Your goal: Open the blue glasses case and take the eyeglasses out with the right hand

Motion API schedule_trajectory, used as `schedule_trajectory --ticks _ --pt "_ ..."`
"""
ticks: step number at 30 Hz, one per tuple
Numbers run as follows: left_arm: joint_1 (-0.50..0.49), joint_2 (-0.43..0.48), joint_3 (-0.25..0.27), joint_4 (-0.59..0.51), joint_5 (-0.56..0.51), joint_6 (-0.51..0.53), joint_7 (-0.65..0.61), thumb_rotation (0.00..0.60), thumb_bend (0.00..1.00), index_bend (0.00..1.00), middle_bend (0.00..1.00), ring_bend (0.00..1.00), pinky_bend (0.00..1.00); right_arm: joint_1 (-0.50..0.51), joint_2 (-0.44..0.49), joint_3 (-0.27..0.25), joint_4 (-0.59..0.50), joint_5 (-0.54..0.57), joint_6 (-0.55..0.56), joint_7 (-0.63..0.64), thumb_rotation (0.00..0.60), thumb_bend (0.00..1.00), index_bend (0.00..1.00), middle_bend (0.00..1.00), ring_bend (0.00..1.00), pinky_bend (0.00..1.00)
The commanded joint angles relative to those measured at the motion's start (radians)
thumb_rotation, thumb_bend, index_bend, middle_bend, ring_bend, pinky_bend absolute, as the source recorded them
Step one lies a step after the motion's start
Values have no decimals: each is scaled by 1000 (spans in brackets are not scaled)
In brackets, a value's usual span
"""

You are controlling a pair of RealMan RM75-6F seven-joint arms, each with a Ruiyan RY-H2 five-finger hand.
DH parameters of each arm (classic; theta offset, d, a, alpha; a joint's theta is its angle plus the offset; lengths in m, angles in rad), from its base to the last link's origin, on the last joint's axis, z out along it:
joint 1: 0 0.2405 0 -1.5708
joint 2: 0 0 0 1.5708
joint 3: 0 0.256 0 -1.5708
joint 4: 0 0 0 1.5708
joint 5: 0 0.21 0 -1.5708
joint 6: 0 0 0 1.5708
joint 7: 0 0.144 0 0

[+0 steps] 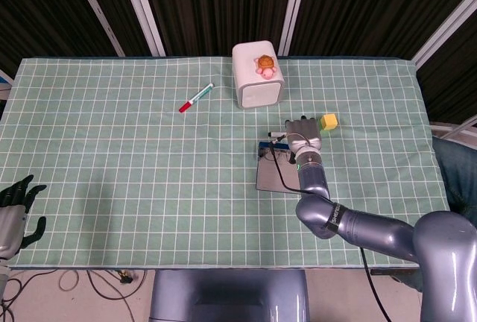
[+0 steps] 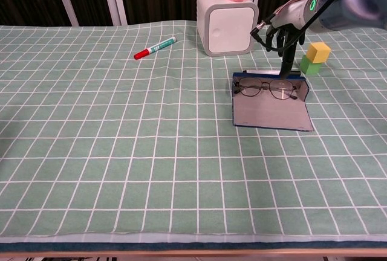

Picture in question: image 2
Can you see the dark blue felt underlay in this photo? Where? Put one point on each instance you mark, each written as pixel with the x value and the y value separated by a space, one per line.
pixel 121 246

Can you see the yellow cube block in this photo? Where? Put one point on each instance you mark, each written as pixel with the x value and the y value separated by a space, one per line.
pixel 318 52

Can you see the blue glasses case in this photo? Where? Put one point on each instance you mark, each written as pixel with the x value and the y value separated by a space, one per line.
pixel 269 113

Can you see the green checked tablecloth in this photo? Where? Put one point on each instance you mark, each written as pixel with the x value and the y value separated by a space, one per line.
pixel 106 152

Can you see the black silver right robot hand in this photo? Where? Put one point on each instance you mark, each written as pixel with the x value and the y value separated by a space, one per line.
pixel 288 14

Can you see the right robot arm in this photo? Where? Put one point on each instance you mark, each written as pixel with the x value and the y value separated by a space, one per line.
pixel 356 1

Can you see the red capped green marker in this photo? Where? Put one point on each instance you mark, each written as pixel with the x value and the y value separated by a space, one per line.
pixel 155 48

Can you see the thin-framed eyeglasses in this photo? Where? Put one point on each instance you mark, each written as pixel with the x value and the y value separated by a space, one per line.
pixel 266 85

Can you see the white cube box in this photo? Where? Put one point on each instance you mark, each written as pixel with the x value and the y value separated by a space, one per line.
pixel 229 28

